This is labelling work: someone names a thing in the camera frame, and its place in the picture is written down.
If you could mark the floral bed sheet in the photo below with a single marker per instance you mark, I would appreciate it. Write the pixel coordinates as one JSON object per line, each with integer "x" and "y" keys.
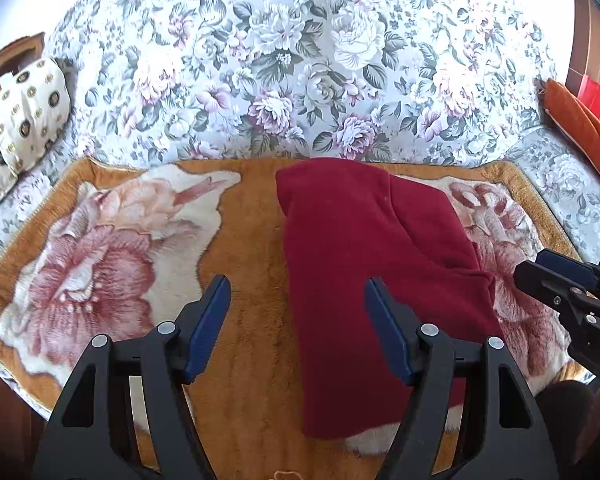
{"x": 280, "y": 60}

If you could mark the orange cushion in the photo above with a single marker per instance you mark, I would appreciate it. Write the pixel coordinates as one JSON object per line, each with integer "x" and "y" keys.
{"x": 579, "y": 120}

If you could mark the brown rose-print blanket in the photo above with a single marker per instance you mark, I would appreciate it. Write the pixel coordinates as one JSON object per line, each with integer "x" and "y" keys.
{"x": 250, "y": 240}

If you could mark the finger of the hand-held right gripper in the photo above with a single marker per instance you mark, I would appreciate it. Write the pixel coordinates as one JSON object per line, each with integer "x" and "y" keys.
{"x": 542, "y": 280}
{"x": 564, "y": 262}

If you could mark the red sweater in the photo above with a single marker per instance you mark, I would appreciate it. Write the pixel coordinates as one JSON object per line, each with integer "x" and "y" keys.
{"x": 355, "y": 240}

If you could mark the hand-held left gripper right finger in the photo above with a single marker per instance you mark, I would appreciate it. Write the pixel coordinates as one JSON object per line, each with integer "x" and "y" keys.
{"x": 387, "y": 332}

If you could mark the wooden headboard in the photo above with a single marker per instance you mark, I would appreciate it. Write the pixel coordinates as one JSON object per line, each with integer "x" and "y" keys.
{"x": 587, "y": 35}

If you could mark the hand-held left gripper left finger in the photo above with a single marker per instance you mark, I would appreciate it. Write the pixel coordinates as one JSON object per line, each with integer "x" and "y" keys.
{"x": 207, "y": 330}

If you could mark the wooden chair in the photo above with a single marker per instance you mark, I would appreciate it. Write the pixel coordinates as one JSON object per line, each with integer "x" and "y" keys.
{"x": 10, "y": 60}

